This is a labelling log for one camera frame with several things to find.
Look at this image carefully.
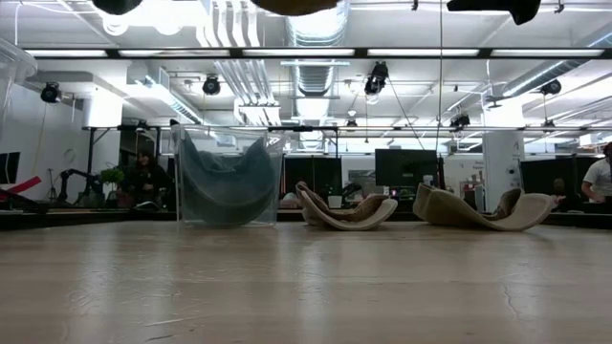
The wide black monitor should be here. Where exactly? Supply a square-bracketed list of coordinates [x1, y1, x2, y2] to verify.
[519, 156, 601, 197]

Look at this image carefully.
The white room pillar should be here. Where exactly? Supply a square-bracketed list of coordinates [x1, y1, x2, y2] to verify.
[481, 131, 526, 212]

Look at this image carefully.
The person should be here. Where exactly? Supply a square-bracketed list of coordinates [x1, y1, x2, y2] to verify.
[549, 177, 573, 212]
[122, 150, 174, 210]
[580, 141, 612, 203]

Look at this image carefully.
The black computer monitor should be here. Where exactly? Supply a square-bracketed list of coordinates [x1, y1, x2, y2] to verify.
[375, 148, 439, 188]

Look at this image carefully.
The black desk partition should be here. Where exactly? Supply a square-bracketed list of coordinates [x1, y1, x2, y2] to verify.
[282, 157, 343, 195]

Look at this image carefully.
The clear plastic bin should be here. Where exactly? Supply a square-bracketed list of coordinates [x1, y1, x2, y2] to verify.
[169, 122, 287, 226]

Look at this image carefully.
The green potted plant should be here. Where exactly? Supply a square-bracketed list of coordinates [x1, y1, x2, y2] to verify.
[98, 166, 125, 192]

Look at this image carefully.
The thin black tripod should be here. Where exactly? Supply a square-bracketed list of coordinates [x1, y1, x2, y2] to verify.
[45, 167, 59, 202]

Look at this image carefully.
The clear plastic container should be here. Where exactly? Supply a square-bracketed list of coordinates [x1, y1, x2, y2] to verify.
[0, 37, 38, 135]

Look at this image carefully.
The red flat object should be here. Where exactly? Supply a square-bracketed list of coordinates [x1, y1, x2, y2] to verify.
[0, 175, 43, 203]

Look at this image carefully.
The small black monitor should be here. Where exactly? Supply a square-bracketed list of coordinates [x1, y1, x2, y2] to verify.
[0, 151, 22, 185]

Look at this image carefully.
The thin hanging cable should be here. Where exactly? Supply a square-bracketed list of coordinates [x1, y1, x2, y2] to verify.
[435, 0, 444, 154]

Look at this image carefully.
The black frame light bar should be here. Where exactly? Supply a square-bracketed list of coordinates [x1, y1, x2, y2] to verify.
[18, 46, 612, 60]

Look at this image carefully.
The silver ribbed ceiling duct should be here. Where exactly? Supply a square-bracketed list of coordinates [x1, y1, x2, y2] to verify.
[285, 13, 350, 97]

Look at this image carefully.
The black overhead frame rail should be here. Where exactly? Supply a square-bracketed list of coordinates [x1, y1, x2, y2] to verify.
[83, 123, 612, 134]

